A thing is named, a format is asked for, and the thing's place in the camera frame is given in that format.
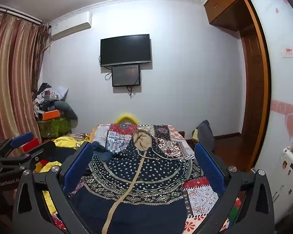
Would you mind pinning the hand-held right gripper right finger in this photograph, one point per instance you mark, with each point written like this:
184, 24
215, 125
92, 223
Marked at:
210, 168

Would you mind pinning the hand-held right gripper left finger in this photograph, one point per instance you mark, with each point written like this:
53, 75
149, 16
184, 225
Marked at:
79, 168

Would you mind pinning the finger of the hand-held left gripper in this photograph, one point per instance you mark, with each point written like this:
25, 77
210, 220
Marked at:
42, 148
22, 137

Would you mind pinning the navy patterned hoodie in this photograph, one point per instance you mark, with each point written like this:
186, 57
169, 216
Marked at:
141, 175

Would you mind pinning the pile of mixed clothes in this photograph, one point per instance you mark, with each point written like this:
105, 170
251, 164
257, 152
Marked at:
45, 100

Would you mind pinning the red box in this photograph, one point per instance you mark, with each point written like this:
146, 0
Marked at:
30, 146

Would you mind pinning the yellow garment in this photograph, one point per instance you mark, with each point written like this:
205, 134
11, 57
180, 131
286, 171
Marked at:
66, 142

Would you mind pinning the green patterned cloth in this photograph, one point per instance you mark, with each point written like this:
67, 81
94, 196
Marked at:
55, 128

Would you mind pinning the blue cloth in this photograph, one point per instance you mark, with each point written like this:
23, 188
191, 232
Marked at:
101, 151

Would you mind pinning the patchwork bed blanket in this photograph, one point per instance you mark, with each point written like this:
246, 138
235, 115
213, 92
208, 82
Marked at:
200, 197

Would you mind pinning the grey bag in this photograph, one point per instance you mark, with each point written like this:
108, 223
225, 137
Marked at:
205, 134

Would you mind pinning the yellow folder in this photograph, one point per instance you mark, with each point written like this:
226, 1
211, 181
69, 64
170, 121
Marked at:
194, 135

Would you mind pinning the grey pillow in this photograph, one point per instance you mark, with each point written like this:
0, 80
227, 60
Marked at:
69, 111

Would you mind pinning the striped red curtain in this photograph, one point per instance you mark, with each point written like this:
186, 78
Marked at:
12, 78

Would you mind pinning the wooden door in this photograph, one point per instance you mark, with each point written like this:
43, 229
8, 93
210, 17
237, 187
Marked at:
252, 82

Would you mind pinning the curtain rod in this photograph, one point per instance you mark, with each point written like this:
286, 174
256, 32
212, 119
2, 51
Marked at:
22, 15

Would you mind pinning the white air conditioner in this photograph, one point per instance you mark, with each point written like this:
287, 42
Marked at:
70, 25

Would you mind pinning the white sliding wardrobe door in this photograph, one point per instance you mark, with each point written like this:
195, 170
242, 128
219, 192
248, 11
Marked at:
280, 24

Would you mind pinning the wooden overhead cabinet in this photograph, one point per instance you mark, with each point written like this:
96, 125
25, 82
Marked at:
224, 7

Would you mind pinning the small black wall monitor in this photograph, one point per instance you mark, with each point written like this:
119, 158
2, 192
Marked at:
126, 75

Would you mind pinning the black wall television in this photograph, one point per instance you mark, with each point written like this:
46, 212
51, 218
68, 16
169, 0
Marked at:
125, 50

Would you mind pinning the white wall label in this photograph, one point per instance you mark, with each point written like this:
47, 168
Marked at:
288, 52

